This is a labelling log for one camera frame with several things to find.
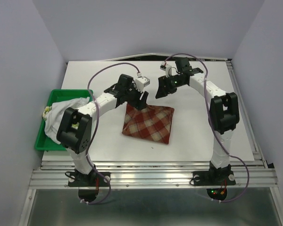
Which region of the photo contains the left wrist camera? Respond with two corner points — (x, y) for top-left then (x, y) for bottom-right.
(134, 72), (150, 92)

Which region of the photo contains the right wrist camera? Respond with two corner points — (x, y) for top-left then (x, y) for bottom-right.
(160, 62), (176, 77)

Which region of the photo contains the green plastic tray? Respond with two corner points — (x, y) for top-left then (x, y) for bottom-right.
(34, 89), (92, 151)

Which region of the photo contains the yellow floral skirt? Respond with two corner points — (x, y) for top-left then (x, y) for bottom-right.
(42, 106), (52, 121)

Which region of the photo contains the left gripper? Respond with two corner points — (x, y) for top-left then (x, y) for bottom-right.
(124, 83), (148, 110)

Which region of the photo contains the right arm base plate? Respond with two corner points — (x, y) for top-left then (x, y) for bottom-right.
(190, 171), (236, 186)

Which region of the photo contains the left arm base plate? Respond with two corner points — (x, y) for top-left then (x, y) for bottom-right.
(65, 170), (108, 187)

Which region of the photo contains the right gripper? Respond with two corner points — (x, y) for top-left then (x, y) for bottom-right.
(155, 73), (186, 98)

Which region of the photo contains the aluminium rail frame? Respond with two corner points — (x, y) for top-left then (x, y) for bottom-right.
(18, 58), (283, 226)

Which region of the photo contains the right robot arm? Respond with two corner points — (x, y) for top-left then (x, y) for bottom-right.
(155, 57), (240, 186)

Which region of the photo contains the white skirt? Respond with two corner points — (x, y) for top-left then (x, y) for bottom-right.
(44, 97), (90, 145)

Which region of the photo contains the red plaid skirt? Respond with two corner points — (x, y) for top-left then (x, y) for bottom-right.
(122, 105), (175, 145)

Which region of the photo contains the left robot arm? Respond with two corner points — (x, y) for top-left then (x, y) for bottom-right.
(57, 74), (150, 187)

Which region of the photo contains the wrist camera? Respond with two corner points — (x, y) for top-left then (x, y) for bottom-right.
(160, 62), (176, 77)
(134, 72), (150, 92)

